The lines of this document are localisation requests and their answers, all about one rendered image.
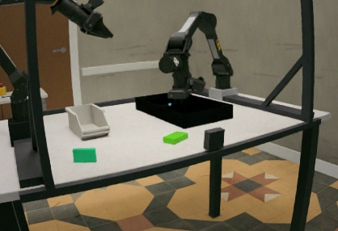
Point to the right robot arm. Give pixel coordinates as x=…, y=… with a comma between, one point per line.
x=182, y=39

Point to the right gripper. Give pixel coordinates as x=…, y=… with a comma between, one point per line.
x=178, y=93

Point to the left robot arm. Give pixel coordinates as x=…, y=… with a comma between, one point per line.
x=19, y=106

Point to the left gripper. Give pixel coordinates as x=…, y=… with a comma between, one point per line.
x=79, y=16

